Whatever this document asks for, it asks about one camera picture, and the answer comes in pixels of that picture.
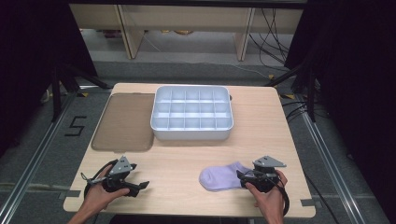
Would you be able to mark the person's left hand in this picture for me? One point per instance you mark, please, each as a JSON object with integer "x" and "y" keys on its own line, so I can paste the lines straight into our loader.
{"x": 99, "y": 196}

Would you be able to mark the white compartment storage box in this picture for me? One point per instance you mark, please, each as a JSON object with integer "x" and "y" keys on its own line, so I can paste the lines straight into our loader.
{"x": 193, "y": 133}

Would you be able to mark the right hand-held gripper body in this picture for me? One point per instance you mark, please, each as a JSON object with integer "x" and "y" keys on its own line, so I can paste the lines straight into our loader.
{"x": 264, "y": 179}

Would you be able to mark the grey tape strip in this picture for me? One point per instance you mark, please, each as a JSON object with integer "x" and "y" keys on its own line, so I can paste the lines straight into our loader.
{"x": 70, "y": 194}
{"x": 307, "y": 202}

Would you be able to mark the translucent brown plastic lid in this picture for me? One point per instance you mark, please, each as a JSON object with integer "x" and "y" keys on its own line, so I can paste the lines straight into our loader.
{"x": 124, "y": 124}

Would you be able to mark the dark curtain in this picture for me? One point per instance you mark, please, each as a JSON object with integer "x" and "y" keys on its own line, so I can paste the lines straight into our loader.
{"x": 31, "y": 62}
{"x": 358, "y": 77}

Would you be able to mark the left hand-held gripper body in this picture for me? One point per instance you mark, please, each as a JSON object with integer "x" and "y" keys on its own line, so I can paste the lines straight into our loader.
{"x": 120, "y": 180}

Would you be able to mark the light wooden furniture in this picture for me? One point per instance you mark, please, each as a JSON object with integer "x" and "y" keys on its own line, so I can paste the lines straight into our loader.
{"x": 186, "y": 18}

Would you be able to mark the black metal stand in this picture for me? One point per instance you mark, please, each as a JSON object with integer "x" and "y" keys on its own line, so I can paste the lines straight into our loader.
{"x": 56, "y": 93}
{"x": 311, "y": 93}

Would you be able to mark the metal floor rail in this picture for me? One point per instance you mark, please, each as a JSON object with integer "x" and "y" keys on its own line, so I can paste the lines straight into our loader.
{"x": 330, "y": 161}
{"x": 34, "y": 161}

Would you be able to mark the light purple sock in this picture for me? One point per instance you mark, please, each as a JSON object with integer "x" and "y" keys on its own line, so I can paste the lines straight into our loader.
{"x": 218, "y": 178}

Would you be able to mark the person's right hand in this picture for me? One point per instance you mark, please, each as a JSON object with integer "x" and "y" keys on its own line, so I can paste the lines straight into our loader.
{"x": 271, "y": 202}

